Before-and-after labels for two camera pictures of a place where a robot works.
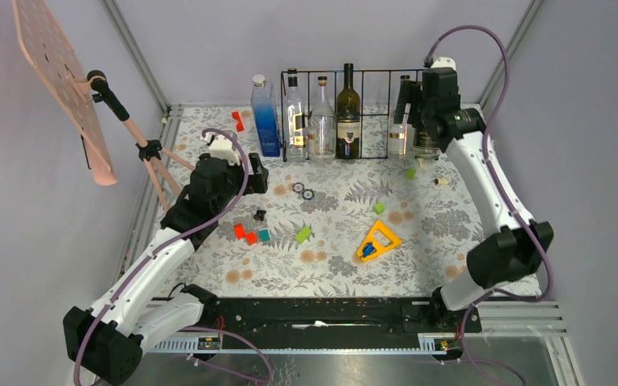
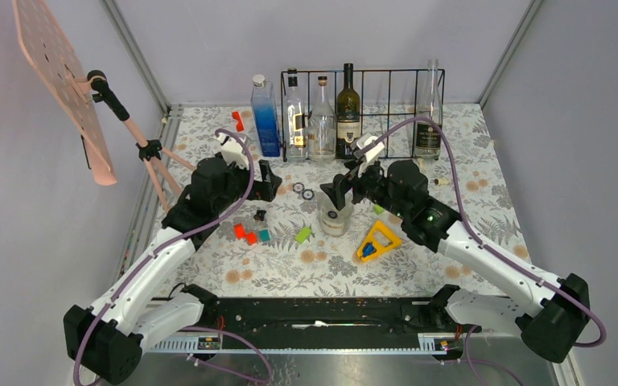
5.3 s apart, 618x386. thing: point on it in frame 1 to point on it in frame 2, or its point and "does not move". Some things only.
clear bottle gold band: [401, 137] to [334, 222]
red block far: [240, 125] does not move
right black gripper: [410, 92] to [342, 183]
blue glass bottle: [262, 99] does not move
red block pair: [239, 230] does not move
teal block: [265, 235] does not move
